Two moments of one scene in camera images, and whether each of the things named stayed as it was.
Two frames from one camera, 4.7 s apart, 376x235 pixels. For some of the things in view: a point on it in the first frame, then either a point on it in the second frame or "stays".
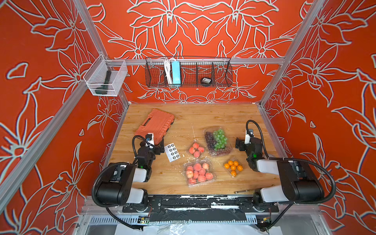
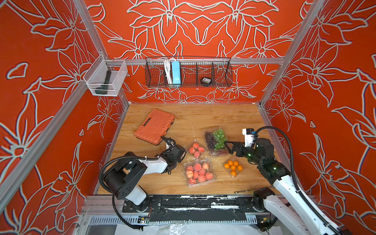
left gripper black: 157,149 -> 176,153
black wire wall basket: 194,72 stays
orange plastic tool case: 157,122 stays
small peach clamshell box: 196,149 stays
